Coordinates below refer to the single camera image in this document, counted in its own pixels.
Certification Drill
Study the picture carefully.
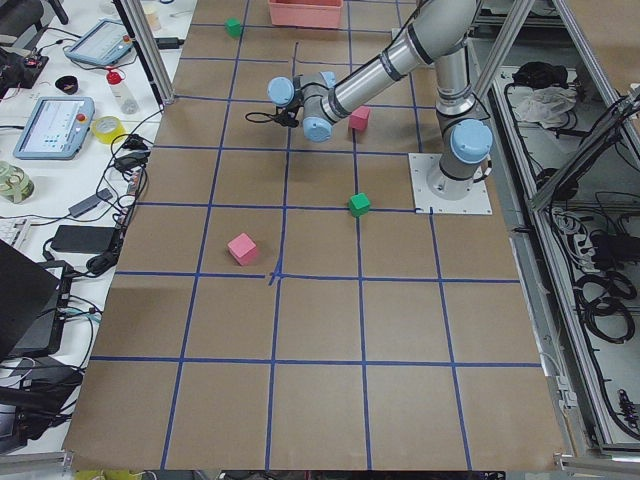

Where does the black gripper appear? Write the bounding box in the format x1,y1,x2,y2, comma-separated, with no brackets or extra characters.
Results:
277,76,304,114

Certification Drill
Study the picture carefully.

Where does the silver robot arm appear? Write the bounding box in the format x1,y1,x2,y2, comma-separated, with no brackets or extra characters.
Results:
267,0,493,200

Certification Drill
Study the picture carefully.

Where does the pink cube near base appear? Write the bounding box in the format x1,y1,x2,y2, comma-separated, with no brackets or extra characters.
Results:
348,105,371,132

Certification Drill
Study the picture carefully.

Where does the pink plastic bin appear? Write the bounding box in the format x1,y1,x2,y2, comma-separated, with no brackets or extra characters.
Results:
268,0,344,29

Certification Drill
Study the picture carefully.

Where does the green cube near bin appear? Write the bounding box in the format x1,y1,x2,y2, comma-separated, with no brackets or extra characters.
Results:
224,17,243,38

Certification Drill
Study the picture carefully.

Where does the green cube near base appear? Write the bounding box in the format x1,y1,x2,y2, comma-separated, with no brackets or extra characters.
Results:
348,192,371,218

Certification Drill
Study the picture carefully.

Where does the pink cube far side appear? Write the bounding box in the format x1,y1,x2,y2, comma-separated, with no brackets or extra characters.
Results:
227,233,259,266

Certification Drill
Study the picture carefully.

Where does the black power adapter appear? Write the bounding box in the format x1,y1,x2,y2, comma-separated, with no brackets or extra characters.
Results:
51,225,119,254
155,37,184,50

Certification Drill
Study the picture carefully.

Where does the clear bottle red cap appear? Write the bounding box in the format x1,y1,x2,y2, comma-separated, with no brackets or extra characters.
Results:
106,69,139,115

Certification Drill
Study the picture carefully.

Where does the yellow tape roll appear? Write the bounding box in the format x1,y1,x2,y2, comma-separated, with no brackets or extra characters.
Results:
91,116,126,144

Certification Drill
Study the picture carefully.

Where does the teach pendant tablet far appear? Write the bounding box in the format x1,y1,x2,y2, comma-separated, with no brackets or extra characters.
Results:
65,19,132,67

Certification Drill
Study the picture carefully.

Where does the teach pendant tablet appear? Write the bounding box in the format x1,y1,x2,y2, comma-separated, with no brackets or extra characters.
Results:
13,96,95,160
65,19,132,67

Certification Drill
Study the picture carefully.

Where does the small black bowl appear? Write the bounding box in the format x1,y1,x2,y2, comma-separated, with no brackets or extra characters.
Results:
55,75,79,95

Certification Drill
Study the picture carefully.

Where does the teach pendant tablet near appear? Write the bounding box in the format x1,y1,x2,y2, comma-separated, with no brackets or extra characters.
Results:
13,96,95,160

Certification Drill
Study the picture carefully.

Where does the black laptop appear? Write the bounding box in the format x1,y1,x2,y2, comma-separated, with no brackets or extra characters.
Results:
1,242,72,360

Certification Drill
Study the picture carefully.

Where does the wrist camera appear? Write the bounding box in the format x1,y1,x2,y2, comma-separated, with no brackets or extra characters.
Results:
273,110,299,128

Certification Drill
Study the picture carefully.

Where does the aluminium frame post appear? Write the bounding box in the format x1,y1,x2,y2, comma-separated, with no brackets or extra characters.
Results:
113,0,175,107

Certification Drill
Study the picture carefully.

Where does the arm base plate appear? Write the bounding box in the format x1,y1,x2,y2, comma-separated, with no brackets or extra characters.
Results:
408,153,492,215

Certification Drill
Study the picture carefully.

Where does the white rag on frame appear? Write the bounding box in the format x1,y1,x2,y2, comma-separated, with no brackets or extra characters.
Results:
514,86,577,129

